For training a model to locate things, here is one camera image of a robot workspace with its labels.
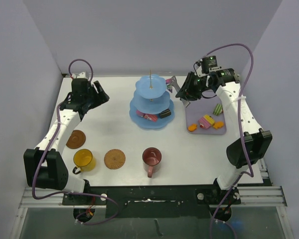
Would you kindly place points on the orange cookie left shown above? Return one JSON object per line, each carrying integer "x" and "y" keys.
{"x": 192, "y": 127}

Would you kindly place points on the metal tongs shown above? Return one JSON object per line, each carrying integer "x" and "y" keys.
{"x": 174, "y": 83}

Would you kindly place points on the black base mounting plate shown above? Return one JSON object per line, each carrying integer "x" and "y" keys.
{"x": 158, "y": 201}

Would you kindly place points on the woven rattan coaster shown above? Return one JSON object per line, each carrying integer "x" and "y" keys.
{"x": 114, "y": 159}

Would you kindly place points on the orange cookie right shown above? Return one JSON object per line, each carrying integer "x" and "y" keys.
{"x": 218, "y": 125}

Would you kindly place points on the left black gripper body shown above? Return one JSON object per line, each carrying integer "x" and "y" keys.
{"x": 93, "y": 98}

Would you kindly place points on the pink patterned mug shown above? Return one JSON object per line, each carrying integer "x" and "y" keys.
{"x": 151, "y": 161}

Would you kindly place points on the yellow pink cake slice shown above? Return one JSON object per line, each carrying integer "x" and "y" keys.
{"x": 209, "y": 119}

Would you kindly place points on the brown wooden coaster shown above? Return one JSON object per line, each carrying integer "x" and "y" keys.
{"x": 76, "y": 139}

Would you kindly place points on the chocolate layered cake slice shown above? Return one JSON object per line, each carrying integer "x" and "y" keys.
{"x": 165, "y": 113}

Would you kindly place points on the purple cake slice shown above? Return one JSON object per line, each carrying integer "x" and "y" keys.
{"x": 168, "y": 83}

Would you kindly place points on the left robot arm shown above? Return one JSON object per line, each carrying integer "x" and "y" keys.
{"x": 44, "y": 165}

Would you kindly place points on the pink strawberry cake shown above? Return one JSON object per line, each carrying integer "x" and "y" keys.
{"x": 204, "y": 123}

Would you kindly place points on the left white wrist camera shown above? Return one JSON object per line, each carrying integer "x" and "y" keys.
{"x": 82, "y": 75}

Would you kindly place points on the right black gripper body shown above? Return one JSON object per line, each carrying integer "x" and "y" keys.
{"x": 195, "y": 84}

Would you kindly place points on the yellow enamel mug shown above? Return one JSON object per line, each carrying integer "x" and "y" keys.
{"x": 84, "y": 161}

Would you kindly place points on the purple serving tray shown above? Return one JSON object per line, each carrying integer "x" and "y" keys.
{"x": 204, "y": 108}

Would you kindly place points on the blue three-tier cake stand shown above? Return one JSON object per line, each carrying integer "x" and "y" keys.
{"x": 151, "y": 97}

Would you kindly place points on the aluminium rail frame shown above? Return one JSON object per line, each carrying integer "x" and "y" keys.
{"x": 263, "y": 195}

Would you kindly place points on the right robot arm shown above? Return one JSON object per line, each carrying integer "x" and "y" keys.
{"x": 252, "y": 140}

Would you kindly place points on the orange cookie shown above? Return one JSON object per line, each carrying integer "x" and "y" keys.
{"x": 218, "y": 125}
{"x": 192, "y": 127}

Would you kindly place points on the green striped macaron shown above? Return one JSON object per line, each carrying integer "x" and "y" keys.
{"x": 218, "y": 110}

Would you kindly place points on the red pink macaron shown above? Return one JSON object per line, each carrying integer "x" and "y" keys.
{"x": 151, "y": 117}

